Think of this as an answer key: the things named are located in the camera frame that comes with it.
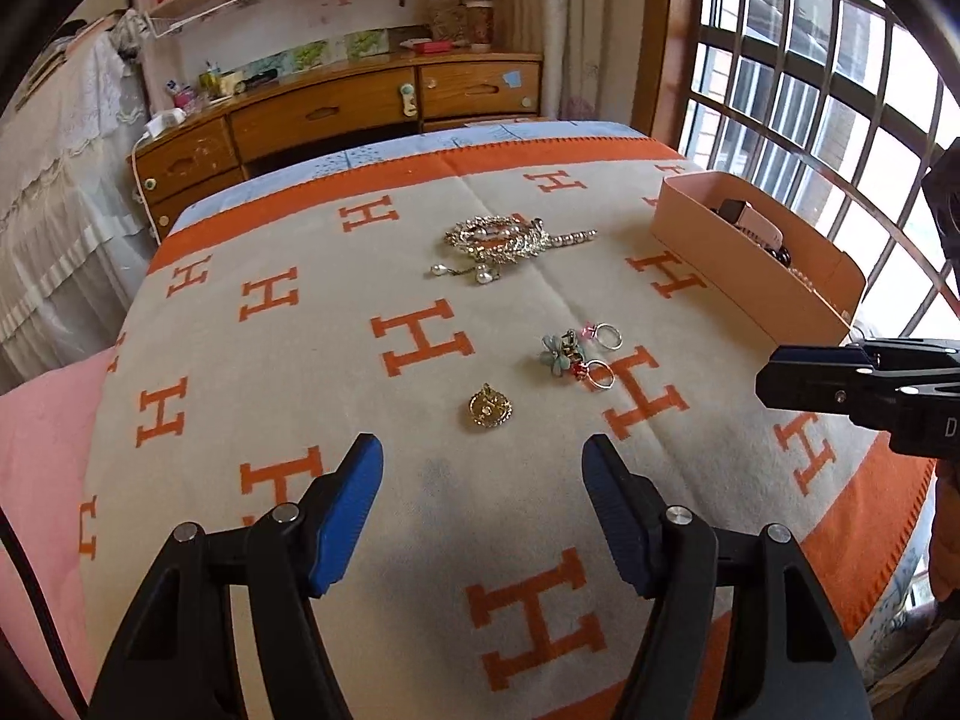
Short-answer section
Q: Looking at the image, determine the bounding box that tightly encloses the orange beige H-pattern blanket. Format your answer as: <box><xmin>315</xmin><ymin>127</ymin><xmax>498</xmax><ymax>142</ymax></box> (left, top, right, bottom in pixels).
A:
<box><xmin>85</xmin><ymin>138</ymin><xmax>934</xmax><ymax>718</ymax></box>

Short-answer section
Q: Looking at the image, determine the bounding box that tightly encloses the silver ring red stone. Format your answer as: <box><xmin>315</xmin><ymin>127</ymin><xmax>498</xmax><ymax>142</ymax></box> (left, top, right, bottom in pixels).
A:
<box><xmin>569</xmin><ymin>359</ymin><xmax>617</xmax><ymax>390</ymax></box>

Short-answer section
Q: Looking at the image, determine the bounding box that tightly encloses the gold crystal chain bracelet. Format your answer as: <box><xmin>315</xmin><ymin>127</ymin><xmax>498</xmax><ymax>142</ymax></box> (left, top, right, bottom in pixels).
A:
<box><xmin>429</xmin><ymin>213</ymin><xmax>601</xmax><ymax>286</ymax></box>

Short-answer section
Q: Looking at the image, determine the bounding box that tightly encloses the silver ring pink stone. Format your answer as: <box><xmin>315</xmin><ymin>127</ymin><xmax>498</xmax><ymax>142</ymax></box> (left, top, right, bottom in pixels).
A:
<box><xmin>579</xmin><ymin>322</ymin><xmax>623</xmax><ymax>351</ymax></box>

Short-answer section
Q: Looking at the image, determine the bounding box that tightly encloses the pink felt jewelry tray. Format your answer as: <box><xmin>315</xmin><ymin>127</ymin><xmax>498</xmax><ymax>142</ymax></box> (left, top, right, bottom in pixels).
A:
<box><xmin>651</xmin><ymin>171</ymin><xmax>866</xmax><ymax>346</ymax></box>

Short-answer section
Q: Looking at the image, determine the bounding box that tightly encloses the white lace covered furniture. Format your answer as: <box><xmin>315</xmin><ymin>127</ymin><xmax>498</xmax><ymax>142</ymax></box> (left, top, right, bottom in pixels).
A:
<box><xmin>2</xmin><ymin>25</ymin><xmax>156</xmax><ymax>392</ymax></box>

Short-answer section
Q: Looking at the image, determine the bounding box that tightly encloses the pink strap smart watch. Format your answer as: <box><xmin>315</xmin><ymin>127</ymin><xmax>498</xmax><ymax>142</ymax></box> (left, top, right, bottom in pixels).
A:
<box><xmin>716</xmin><ymin>199</ymin><xmax>782</xmax><ymax>249</ymax></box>

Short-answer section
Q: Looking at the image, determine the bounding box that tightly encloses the gold round pendant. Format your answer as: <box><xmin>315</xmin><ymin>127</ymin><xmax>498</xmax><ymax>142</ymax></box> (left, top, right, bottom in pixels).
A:
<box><xmin>467</xmin><ymin>383</ymin><xmax>514</xmax><ymax>429</ymax></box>

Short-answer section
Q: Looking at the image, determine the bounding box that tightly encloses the window with metal grille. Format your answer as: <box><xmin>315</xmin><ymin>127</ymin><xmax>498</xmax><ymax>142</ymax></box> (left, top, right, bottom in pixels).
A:
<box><xmin>679</xmin><ymin>0</ymin><xmax>958</xmax><ymax>338</ymax></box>

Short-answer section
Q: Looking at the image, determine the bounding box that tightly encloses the wooden desk with drawers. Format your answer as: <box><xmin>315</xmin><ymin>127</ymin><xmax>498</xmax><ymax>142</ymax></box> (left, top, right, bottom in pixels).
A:
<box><xmin>130</xmin><ymin>50</ymin><xmax>544</xmax><ymax>239</ymax></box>

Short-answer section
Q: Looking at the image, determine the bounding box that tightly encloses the pink bed sheet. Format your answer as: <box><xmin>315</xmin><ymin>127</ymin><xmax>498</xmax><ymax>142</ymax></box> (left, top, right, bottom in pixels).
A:
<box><xmin>2</xmin><ymin>348</ymin><xmax>116</xmax><ymax>695</ymax></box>

